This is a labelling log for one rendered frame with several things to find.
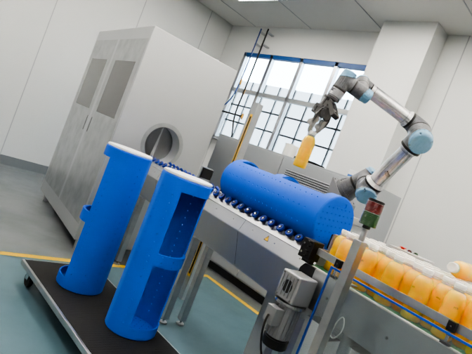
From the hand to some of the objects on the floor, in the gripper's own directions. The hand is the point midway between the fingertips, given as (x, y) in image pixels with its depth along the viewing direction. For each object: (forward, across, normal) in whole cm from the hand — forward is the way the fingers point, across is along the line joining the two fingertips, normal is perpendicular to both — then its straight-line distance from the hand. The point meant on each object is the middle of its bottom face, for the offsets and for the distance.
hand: (312, 131), depth 221 cm
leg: (+158, -37, -48) cm, 170 cm away
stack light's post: (+133, -4, +95) cm, 164 cm away
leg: (+181, -18, -143) cm, 231 cm away
